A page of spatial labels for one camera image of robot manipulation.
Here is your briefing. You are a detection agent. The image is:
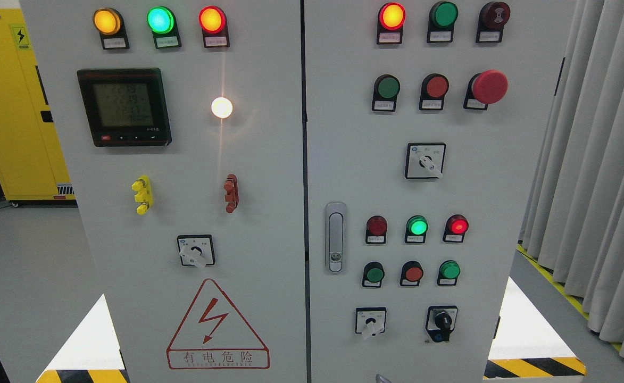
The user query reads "red lit lamp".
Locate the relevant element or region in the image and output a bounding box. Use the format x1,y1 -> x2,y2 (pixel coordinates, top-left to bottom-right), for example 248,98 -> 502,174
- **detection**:
442,215 -> 468,243
377,2 -> 406,45

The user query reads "green lamp lower right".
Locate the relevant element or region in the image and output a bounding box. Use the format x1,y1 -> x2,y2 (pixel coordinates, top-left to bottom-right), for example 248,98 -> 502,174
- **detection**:
437,260 -> 462,286

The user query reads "white lit indicator lamp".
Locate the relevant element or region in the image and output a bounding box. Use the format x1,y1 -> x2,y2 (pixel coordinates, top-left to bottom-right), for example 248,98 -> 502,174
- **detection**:
211,96 -> 234,119

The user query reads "white selector switch left door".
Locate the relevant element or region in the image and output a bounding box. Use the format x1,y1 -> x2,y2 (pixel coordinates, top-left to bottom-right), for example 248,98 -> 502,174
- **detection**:
177,234 -> 216,268

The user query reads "red terminal connector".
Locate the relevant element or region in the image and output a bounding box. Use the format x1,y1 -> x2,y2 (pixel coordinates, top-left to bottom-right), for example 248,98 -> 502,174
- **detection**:
223,173 -> 239,213

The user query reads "red push button upper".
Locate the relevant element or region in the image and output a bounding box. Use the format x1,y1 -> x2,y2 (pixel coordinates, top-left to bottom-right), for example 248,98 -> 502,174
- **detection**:
419,73 -> 450,111

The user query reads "green push button lower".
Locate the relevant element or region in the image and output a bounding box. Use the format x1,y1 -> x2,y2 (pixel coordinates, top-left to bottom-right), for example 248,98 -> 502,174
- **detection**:
361,261 -> 385,288

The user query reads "black digital power meter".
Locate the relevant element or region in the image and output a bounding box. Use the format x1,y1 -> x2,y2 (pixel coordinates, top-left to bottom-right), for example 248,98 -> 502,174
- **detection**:
77,68 -> 172,146

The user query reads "yellow indicator lamp top left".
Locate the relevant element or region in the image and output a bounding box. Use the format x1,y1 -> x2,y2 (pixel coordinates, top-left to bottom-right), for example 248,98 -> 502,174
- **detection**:
93,7 -> 130,50

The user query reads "green push button upper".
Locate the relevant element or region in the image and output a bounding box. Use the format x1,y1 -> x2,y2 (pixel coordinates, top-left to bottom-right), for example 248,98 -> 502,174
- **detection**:
371,73 -> 400,112

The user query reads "grey right cabinet door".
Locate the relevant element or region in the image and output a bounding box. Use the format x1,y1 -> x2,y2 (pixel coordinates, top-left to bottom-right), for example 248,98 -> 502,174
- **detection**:
304,1 -> 577,382

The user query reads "white selector switch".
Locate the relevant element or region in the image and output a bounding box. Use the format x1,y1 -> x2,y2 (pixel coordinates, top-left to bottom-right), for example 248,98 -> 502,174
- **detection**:
355,307 -> 387,340
404,143 -> 446,181

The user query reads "silver door latch handle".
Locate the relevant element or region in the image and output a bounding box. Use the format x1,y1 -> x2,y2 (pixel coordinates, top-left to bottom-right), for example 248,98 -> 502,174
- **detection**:
325,202 -> 347,272

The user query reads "red push button lower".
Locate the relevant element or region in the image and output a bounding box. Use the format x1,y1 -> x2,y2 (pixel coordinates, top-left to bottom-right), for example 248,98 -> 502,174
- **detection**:
400,260 -> 423,287

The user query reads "red push button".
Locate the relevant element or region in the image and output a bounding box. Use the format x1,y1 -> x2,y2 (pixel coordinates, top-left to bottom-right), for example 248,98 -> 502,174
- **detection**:
419,73 -> 450,111
400,260 -> 423,287

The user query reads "grey curtain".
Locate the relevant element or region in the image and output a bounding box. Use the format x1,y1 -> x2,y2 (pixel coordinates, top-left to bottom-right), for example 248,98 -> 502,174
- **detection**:
521,1 -> 624,358

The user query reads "red lit lamp top right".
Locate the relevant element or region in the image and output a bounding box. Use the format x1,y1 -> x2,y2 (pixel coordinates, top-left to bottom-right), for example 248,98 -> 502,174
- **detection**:
377,2 -> 406,45

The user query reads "dark red unlit lamp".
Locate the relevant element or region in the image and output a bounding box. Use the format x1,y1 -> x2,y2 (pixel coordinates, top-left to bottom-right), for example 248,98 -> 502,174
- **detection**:
365,215 -> 388,245

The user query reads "white selector switch lower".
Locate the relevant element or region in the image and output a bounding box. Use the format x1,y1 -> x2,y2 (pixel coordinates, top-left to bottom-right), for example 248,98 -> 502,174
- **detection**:
355,307 -> 387,340

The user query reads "red lit lamp middle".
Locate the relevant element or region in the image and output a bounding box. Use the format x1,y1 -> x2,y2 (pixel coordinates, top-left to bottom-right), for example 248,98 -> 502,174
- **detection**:
442,215 -> 468,243

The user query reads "green push button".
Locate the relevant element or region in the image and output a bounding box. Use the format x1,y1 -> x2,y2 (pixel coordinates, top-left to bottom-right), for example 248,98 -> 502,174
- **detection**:
361,261 -> 385,288
371,73 -> 400,112

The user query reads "green lit lamp middle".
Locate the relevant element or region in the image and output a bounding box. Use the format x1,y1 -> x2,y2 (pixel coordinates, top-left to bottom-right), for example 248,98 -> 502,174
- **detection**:
404,215 -> 429,244

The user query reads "red indicator lamp top left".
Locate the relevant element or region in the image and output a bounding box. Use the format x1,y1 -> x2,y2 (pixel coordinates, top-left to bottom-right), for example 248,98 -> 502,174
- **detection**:
198,5 -> 230,48

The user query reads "black selector switch lower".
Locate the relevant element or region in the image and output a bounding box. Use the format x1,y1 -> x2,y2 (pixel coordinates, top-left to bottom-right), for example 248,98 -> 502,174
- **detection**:
425,305 -> 458,343

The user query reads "green indicator lamp top left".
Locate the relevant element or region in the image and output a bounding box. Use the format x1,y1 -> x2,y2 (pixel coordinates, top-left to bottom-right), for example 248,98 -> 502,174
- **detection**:
146,6 -> 182,49

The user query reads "red electric danger warning sticker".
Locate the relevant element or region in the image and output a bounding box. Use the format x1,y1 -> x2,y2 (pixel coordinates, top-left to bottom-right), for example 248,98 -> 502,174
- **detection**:
166,279 -> 270,369

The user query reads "white selector switch upper right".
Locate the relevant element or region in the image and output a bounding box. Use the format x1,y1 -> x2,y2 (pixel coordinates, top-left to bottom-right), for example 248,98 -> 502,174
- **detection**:
404,143 -> 446,181

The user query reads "grey left cabinet door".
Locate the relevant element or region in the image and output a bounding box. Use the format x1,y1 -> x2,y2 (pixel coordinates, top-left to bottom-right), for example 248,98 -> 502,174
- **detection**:
21,1 -> 307,382

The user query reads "green unlit lamp top right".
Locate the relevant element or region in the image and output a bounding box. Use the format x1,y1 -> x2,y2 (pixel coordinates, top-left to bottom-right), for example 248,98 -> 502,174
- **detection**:
426,2 -> 459,44

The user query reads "red emergency stop mushroom button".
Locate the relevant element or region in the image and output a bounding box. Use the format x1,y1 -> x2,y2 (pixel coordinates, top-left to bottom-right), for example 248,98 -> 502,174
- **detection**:
463,70 -> 509,111

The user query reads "yellow safety cabinet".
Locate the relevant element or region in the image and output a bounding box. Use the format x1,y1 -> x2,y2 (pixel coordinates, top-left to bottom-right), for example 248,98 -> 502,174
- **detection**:
0,9 -> 75,204

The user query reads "grey cabinet door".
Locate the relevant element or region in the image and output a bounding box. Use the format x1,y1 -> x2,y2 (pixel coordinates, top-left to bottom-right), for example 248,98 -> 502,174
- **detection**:
21,1 -> 307,382
304,1 -> 577,382

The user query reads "yellow terminal connector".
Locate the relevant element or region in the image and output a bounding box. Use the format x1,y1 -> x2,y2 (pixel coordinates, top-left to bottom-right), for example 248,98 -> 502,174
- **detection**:
131,175 -> 154,215

